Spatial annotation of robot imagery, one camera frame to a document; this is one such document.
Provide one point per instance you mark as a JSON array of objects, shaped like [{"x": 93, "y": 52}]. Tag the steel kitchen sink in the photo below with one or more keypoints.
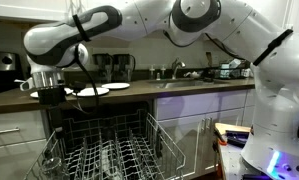
[{"x": 182, "y": 83}]

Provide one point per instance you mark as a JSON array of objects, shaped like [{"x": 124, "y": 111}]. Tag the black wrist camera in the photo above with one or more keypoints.
[{"x": 78, "y": 86}]

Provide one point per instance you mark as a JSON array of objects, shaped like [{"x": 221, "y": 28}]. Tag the chrome sink faucet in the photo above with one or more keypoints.
[{"x": 175, "y": 65}]

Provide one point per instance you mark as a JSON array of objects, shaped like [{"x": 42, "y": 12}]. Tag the white cabinet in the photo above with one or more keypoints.
[
  {"x": 189, "y": 133},
  {"x": 22, "y": 8}
]

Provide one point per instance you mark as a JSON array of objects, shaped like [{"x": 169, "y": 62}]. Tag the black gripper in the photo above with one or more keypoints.
[{"x": 52, "y": 96}]

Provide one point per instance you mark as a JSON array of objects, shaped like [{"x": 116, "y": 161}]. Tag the white dish by sink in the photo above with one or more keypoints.
[{"x": 192, "y": 74}]

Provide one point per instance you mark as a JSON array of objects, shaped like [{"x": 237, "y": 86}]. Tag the large white plate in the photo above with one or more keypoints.
[{"x": 69, "y": 91}]

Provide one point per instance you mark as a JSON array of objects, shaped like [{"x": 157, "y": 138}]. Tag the white drawer unit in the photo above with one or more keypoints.
[{"x": 15, "y": 150}]

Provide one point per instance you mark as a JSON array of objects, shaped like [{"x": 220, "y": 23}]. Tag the black tool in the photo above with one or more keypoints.
[{"x": 237, "y": 137}]

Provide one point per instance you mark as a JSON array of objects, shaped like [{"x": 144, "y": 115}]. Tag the orange clamp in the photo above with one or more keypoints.
[{"x": 221, "y": 140}]

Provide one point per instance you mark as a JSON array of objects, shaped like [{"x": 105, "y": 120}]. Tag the clear drinking glass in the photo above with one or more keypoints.
[{"x": 52, "y": 168}]

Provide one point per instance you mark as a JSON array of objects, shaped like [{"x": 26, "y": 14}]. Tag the wooden board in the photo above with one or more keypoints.
[{"x": 232, "y": 127}]

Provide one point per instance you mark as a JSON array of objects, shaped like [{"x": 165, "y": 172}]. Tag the small soap bottle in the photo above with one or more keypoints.
[
  {"x": 152, "y": 73},
  {"x": 163, "y": 72}
]

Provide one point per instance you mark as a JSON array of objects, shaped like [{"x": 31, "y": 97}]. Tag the black dish drying rack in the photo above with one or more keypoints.
[{"x": 227, "y": 70}]

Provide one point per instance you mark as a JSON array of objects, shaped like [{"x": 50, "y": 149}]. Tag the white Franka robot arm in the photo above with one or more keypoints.
[{"x": 222, "y": 20}]

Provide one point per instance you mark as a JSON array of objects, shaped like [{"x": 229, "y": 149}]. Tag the white lower cabinet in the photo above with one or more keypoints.
[{"x": 189, "y": 133}]

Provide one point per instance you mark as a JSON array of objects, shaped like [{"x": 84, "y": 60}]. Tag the white upper cabinet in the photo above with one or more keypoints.
[{"x": 22, "y": 8}]

